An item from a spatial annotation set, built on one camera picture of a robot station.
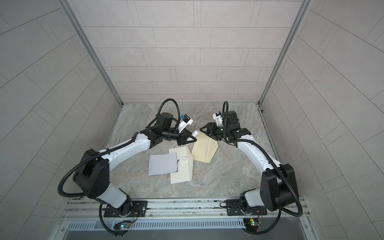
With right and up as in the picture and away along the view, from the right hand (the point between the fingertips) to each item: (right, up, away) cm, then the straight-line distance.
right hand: (202, 131), depth 78 cm
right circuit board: (+23, -42, -10) cm, 49 cm away
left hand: (-2, -3, -3) cm, 4 cm away
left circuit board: (-34, -40, -14) cm, 54 cm away
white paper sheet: (-23, -20, +8) cm, 31 cm away
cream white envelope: (-10, -20, +7) cm, 24 cm away
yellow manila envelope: (+2, -12, +14) cm, 18 cm away
